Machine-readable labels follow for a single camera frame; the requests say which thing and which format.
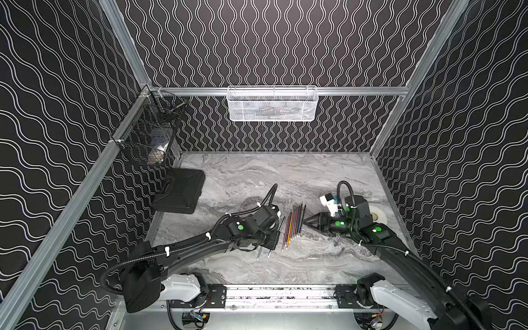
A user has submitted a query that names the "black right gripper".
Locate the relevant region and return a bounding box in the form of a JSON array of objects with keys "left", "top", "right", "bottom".
[{"left": 301, "top": 212, "right": 357, "bottom": 235}]

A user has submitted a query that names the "black pencil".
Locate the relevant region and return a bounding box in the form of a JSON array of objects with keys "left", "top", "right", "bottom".
[{"left": 297, "top": 205, "right": 307, "bottom": 236}]

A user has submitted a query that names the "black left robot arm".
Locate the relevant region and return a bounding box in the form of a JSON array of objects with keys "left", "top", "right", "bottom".
[{"left": 100, "top": 184, "right": 281, "bottom": 313}]

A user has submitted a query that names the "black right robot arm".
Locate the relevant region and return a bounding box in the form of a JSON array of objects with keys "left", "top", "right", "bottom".
[{"left": 302, "top": 180, "right": 492, "bottom": 329}]

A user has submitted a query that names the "white tape roll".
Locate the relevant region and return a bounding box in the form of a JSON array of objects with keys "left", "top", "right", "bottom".
[{"left": 369, "top": 206, "right": 388, "bottom": 225}]

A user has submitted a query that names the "black plastic case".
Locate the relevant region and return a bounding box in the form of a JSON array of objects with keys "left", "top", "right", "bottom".
[{"left": 153, "top": 169, "right": 206, "bottom": 215}]

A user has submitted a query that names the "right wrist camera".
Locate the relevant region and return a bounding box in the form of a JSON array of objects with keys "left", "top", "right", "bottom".
[{"left": 320, "top": 193, "right": 340, "bottom": 217}]

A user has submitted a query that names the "white wire basket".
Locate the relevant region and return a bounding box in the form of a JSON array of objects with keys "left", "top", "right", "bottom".
[{"left": 226, "top": 92, "right": 319, "bottom": 122}]

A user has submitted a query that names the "black wire basket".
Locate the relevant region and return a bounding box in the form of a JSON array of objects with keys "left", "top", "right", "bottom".
[{"left": 117, "top": 91, "right": 188, "bottom": 168}]

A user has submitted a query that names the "aluminium corner post right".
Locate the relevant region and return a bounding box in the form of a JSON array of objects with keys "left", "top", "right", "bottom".
[{"left": 370, "top": 0, "right": 469, "bottom": 160}]

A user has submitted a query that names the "aluminium corner post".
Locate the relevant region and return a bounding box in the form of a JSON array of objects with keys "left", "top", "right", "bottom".
[
  {"left": 370, "top": 0, "right": 469, "bottom": 160},
  {"left": 99, "top": 0, "right": 152, "bottom": 87}
]

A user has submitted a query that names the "aluminium back rail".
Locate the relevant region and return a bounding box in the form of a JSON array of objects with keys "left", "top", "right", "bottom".
[{"left": 151, "top": 86, "right": 409, "bottom": 97}]

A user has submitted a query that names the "aluminium left side rail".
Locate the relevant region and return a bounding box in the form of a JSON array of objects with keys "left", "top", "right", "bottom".
[{"left": 1, "top": 85, "right": 151, "bottom": 329}]

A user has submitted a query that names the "aluminium corner post left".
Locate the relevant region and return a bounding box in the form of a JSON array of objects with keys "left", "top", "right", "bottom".
[{"left": 99, "top": 0, "right": 152, "bottom": 87}]

